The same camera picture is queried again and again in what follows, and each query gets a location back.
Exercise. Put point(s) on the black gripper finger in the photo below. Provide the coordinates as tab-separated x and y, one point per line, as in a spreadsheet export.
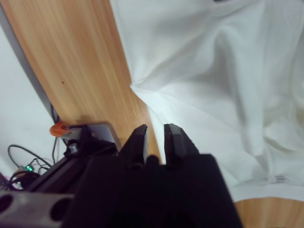
178	145
137	147

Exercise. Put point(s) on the white T-shirt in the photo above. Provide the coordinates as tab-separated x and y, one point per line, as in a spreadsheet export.
213	95

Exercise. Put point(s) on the small device with green light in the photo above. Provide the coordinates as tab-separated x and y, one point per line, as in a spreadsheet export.
28	168

